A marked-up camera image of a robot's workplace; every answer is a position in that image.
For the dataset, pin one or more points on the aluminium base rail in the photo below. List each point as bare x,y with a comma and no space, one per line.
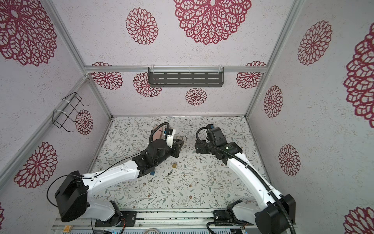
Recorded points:
165,221

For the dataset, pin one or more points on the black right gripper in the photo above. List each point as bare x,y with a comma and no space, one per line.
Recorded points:
199,146

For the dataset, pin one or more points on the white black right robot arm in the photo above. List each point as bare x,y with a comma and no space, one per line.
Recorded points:
274,212

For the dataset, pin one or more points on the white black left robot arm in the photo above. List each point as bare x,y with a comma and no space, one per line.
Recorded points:
75,197

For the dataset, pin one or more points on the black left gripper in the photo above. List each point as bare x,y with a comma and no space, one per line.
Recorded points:
177,145

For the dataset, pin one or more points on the black wire wall rack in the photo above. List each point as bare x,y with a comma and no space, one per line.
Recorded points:
64,114

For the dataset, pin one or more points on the dark grey wall shelf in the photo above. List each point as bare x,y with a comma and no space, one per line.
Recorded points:
187,78

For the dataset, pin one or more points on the pink rectangular case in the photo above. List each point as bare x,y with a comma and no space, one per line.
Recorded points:
160,133

